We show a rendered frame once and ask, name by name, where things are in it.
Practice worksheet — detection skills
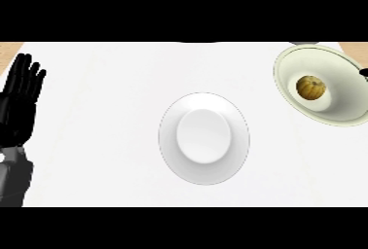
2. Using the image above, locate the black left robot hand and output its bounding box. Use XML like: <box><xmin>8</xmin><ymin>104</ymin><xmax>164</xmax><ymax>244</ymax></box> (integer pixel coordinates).
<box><xmin>0</xmin><ymin>53</ymin><xmax>49</xmax><ymax>149</ymax></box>

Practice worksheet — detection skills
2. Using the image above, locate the cream plate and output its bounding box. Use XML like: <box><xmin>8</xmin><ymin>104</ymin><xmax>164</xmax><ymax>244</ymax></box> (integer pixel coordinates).
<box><xmin>274</xmin><ymin>44</ymin><xmax>368</xmax><ymax>127</ymax></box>

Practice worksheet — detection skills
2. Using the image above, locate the yellow-brown squash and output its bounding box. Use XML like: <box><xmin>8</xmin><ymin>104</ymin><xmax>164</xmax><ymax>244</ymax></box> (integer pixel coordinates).
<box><xmin>294</xmin><ymin>75</ymin><xmax>328</xmax><ymax>101</ymax></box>

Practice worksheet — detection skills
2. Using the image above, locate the white bowl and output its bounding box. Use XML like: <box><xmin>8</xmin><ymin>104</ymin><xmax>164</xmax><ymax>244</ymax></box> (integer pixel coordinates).
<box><xmin>157</xmin><ymin>91</ymin><xmax>252</xmax><ymax>187</ymax></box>

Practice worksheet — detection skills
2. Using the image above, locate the grey object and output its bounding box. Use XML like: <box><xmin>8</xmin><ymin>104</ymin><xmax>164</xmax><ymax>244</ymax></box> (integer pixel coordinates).
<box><xmin>290</xmin><ymin>41</ymin><xmax>323</xmax><ymax>47</ymax></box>

